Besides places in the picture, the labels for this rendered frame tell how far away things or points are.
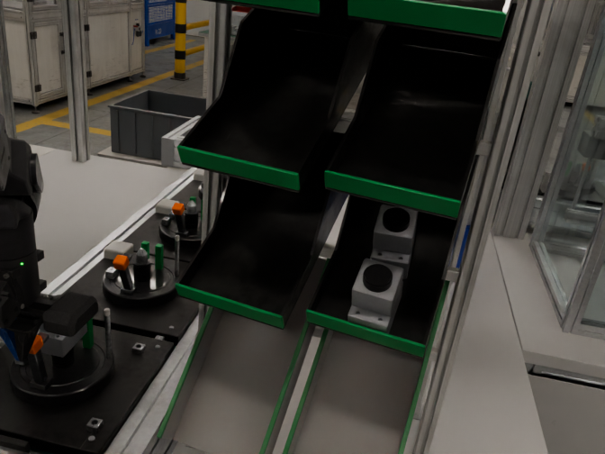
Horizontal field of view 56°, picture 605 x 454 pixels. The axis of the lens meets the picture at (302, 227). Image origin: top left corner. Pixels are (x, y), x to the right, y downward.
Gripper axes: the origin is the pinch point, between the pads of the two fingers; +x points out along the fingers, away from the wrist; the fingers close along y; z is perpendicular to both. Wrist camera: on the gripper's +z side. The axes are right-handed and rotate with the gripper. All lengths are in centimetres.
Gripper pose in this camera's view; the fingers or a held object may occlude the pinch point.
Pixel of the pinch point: (19, 336)
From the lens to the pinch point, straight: 79.6
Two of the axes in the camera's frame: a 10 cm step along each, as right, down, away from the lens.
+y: 9.8, 1.8, -1.4
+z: -1.9, 3.8, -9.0
